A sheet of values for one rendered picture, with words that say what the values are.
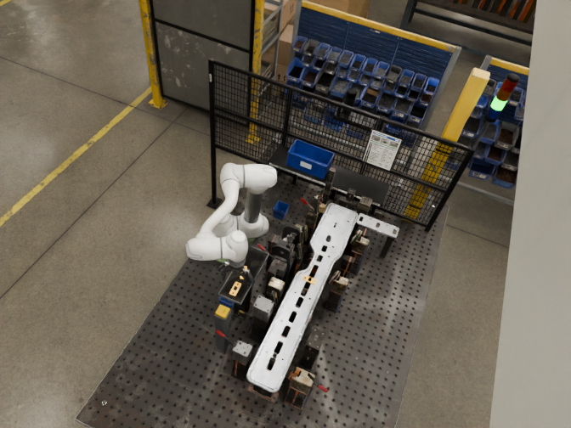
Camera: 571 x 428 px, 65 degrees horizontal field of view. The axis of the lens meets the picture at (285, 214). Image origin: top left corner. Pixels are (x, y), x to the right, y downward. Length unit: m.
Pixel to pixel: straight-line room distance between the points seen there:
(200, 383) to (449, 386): 1.97
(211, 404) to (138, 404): 0.39
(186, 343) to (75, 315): 1.29
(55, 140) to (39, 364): 2.42
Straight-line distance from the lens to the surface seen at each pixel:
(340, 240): 3.00
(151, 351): 2.90
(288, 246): 2.69
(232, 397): 2.77
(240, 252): 2.14
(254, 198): 2.74
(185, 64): 5.00
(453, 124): 3.06
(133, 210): 4.44
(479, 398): 3.97
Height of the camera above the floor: 3.34
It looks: 50 degrees down
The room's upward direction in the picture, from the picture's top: 9 degrees clockwise
